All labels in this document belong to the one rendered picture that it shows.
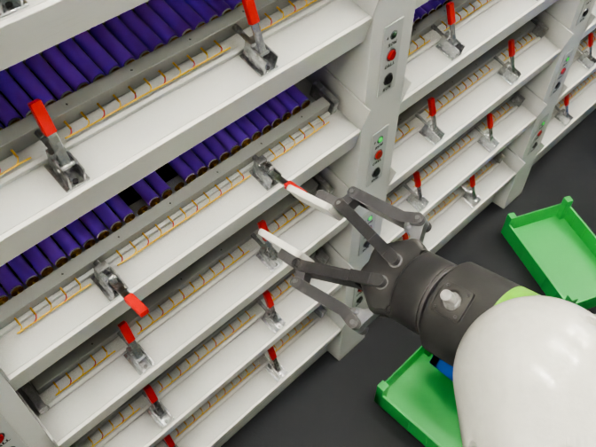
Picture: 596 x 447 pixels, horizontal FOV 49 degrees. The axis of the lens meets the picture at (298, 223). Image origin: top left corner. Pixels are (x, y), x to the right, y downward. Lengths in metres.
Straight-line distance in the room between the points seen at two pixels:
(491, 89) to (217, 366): 0.80
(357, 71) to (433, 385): 0.89
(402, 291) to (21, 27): 0.39
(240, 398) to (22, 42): 0.99
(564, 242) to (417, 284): 1.39
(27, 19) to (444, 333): 0.43
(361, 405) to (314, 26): 0.97
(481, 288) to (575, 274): 1.34
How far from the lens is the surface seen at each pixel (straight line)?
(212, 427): 1.41
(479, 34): 1.27
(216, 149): 0.95
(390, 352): 1.67
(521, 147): 1.85
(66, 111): 0.73
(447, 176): 1.55
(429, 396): 1.62
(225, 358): 1.24
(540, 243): 1.95
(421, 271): 0.61
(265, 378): 1.44
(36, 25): 0.60
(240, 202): 0.93
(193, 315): 1.06
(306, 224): 1.15
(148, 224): 0.88
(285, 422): 1.57
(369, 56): 0.95
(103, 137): 0.74
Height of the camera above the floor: 1.45
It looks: 50 degrees down
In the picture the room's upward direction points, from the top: straight up
